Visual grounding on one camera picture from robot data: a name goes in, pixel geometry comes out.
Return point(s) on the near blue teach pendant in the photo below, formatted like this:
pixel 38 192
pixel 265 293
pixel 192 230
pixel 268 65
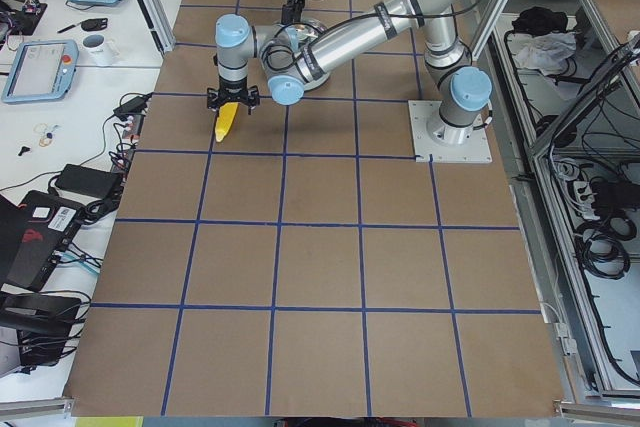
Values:
pixel 42 71

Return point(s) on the black power adapter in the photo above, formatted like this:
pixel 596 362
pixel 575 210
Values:
pixel 132 107

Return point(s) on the black cloth bundle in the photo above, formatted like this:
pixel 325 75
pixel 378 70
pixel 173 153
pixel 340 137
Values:
pixel 539 21

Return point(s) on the black pen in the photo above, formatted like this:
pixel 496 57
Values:
pixel 67 28

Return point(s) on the black laptop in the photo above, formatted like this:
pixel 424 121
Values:
pixel 49 223

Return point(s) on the white mug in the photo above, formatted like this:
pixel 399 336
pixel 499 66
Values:
pixel 102 50

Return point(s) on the pale green cooking pot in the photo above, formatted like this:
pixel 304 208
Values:
pixel 278 58

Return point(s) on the brown paper table cover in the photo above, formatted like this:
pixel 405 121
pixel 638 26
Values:
pixel 308 265

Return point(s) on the white crumpled cloth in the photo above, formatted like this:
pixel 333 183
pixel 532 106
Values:
pixel 547 53

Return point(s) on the black power brick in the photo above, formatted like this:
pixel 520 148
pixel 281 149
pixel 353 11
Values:
pixel 88 181

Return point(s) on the glass pot lid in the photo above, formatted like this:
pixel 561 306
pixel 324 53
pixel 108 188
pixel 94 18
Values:
pixel 300 33

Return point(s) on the yellow corn cob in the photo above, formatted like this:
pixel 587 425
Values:
pixel 224 120

